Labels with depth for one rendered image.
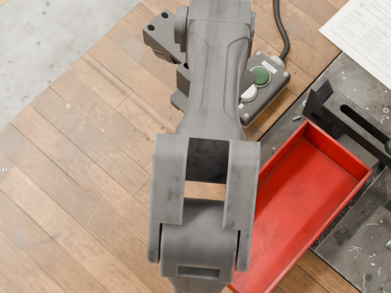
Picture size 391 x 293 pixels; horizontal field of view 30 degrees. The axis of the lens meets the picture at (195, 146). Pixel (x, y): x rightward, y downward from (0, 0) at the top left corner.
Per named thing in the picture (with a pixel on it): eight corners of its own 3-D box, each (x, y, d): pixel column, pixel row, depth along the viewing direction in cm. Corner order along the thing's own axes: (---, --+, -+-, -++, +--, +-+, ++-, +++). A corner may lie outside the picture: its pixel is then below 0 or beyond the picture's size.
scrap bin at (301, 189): (190, 254, 103) (190, 244, 98) (301, 133, 110) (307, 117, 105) (255, 311, 101) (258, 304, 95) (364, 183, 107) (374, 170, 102)
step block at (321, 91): (301, 113, 111) (310, 88, 103) (313, 100, 112) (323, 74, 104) (334, 139, 110) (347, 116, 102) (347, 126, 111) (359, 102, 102)
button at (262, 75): (245, 81, 111) (246, 75, 109) (257, 68, 112) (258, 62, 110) (259, 92, 111) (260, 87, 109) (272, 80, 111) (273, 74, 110)
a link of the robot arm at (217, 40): (181, -18, 80) (146, 185, 58) (263, -11, 80) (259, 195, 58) (178, 71, 88) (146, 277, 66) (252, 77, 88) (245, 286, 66)
